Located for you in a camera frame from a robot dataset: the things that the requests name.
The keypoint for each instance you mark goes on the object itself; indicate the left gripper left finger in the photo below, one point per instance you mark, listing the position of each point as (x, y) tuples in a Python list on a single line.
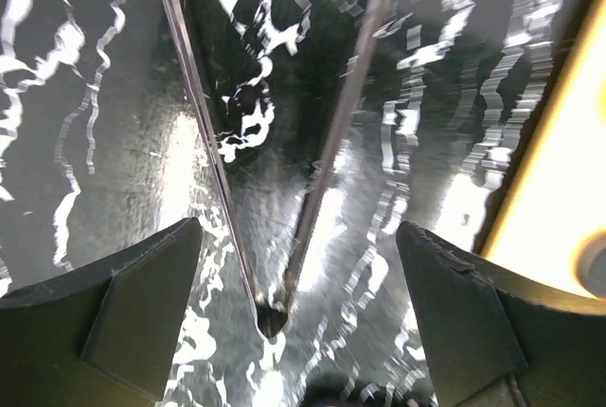
[(104, 334)]

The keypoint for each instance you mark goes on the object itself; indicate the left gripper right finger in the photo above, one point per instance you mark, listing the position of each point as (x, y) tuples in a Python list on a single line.
[(492, 337)]

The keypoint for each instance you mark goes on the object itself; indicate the yellow plastic tray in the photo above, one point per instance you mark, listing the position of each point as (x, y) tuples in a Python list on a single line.
[(551, 228)]

